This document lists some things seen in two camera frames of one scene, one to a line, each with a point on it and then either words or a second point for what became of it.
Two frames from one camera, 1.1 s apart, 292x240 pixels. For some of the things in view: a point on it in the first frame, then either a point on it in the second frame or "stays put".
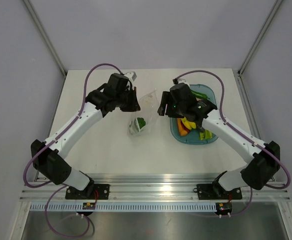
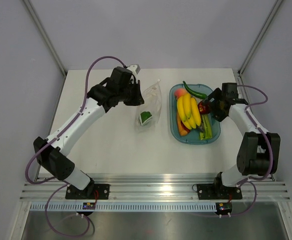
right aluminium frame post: [257, 41] stays put
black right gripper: [167, 98] -> [218, 115]
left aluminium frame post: [46, 37] stays put
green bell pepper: [141, 122] -> [145, 115]
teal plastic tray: [192, 136] stays put
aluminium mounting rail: [154, 187] stays put
